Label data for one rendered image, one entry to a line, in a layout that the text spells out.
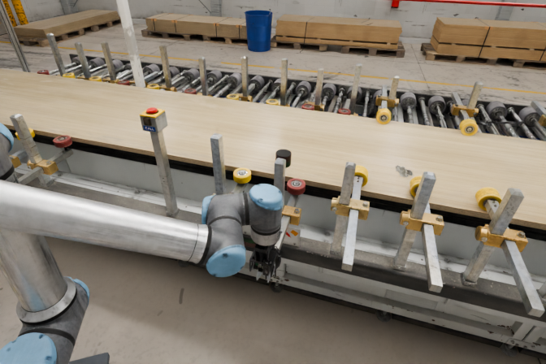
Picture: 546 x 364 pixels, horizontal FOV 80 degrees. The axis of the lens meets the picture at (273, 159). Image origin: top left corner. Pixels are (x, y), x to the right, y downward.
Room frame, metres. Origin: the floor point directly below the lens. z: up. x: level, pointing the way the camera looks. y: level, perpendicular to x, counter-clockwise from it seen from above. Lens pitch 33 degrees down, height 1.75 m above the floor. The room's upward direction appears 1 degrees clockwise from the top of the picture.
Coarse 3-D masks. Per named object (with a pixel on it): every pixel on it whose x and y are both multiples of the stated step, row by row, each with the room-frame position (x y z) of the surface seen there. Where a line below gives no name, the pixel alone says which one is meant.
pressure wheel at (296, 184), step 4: (288, 180) 1.12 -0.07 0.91; (292, 180) 1.12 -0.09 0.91; (296, 180) 1.13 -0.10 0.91; (300, 180) 1.12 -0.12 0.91; (288, 184) 1.09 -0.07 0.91; (292, 184) 1.10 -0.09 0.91; (296, 184) 1.09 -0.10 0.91; (300, 184) 1.10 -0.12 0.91; (304, 184) 1.09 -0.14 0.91; (288, 188) 1.08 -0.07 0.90; (292, 188) 1.07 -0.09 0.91; (296, 188) 1.07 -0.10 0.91; (300, 188) 1.07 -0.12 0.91; (304, 188) 1.08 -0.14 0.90; (288, 192) 1.08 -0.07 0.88; (292, 192) 1.07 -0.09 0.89; (296, 192) 1.06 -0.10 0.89; (300, 192) 1.07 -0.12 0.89
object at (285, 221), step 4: (292, 196) 1.07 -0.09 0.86; (296, 196) 1.07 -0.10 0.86; (292, 200) 1.05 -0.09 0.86; (296, 200) 1.05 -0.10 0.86; (288, 204) 1.02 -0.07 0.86; (292, 204) 1.02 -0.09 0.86; (296, 204) 1.05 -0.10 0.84; (284, 216) 0.95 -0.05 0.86; (288, 216) 0.95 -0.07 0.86; (284, 220) 0.92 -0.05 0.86; (288, 220) 0.93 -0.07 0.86; (284, 224) 0.90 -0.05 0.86; (288, 224) 0.93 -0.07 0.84; (284, 228) 0.88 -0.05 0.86; (284, 232) 0.86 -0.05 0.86; (280, 236) 0.84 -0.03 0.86; (280, 240) 0.82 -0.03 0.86; (276, 244) 0.80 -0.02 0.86; (280, 244) 0.81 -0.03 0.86; (280, 248) 0.81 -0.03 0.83
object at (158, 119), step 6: (144, 114) 1.10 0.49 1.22; (150, 114) 1.10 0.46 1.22; (156, 114) 1.11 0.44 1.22; (162, 114) 1.13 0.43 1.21; (156, 120) 1.09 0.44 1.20; (162, 120) 1.12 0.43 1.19; (150, 126) 1.09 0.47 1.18; (156, 126) 1.08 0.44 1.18; (162, 126) 1.12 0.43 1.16; (156, 132) 1.09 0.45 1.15
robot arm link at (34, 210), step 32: (0, 192) 0.45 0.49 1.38; (32, 192) 0.47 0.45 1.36; (0, 224) 0.42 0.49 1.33; (32, 224) 0.43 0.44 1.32; (64, 224) 0.44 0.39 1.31; (96, 224) 0.46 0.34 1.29; (128, 224) 0.47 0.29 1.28; (160, 224) 0.50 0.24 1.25; (192, 224) 0.53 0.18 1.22; (224, 224) 0.57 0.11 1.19; (192, 256) 0.48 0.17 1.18; (224, 256) 0.48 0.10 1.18
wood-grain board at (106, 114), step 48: (0, 96) 2.01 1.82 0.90; (48, 96) 2.02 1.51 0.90; (96, 96) 2.03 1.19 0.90; (144, 96) 2.05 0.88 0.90; (192, 96) 2.06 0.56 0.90; (96, 144) 1.44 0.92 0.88; (144, 144) 1.42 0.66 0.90; (192, 144) 1.43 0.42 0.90; (240, 144) 1.44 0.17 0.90; (288, 144) 1.44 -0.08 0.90; (336, 144) 1.45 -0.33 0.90; (384, 144) 1.46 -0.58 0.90; (432, 144) 1.47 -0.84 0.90; (480, 144) 1.48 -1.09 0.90; (528, 144) 1.49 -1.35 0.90; (384, 192) 1.06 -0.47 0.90; (432, 192) 1.07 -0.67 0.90; (528, 192) 1.08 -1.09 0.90
